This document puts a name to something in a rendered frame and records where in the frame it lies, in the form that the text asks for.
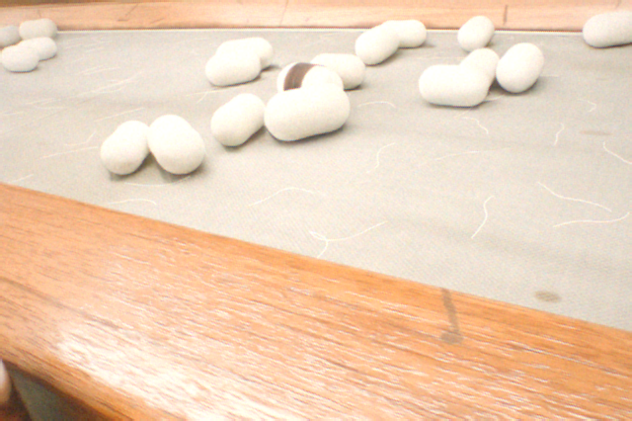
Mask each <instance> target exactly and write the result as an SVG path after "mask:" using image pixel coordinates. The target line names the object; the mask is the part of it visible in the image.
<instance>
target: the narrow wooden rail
mask: <svg viewBox="0 0 632 421"><path fill-rule="evenodd" d="M0 357H1V359H2V361H3V363H4V365H5V366H6V368H7V370H8V372H9V374H10V376H11V377H12V379H13V381H14V383H15V385H16V386H17V388H18V390H19V392H20V394H21V395H22V396H23V398H24V400H25V402H26V404H27V406H28V407H29V409H30V411H31V413H32V415H33V417H34V418H35V420H36V421H632V331H630V330H625V329H623V330H622V329H618V328H614V327H609V326H605V325H601V324H597V323H594V322H589V321H585V320H582V319H578V318H574V317H569V316H566V315H562V314H558V313H554V312H549V311H548V312H545V311H541V310H537V309H532V308H528V307H524V306H520V305H517V304H512V303H508V302H504V301H500V300H496V299H491V298H487V297H483V296H479V295H472V294H468V293H464V292H460V291H455V290H451V289H447V288H443V287H439V286H434V285H430V284H425V283H421V282H417V281H412V280H408V279H404V278H400V277H396V276H391V275H387V274H383V273H379V272H373V271H369V270H366V269H362V268H358V267H353V266H349V265H345V264H341V263H336V262H331V261H327V260H323V259H319V258H315V257H310V256H305V255H301V254H297V253H293V252H288V251H284V250H280V249H276V248H271V247H267V246H266V245H263V244H259V243H255V242H250V241H246V240H242V239H238V238H234V237H228V236H224V235H220V234H216V233H212V232H207V231H203V230H199V229H195V228H190V227H186V226H182V225H178V224H175V223H170V222H166V221H161V220H157V219H153V218H148V217H144V216H140V215H136V214H132V212H128V211H124V210H117V209H112V208H108V207H104V206H100V205H96V204H91V203H87V202H83V201H79V200H75V199H70V198H67V197H63V196H59V195H56V194H51V193H47V192H43V191H39V190H35V189H31V188H27V187H23V186H19V185H14V184H10V183H7V182H3V181H0Z"/></svg>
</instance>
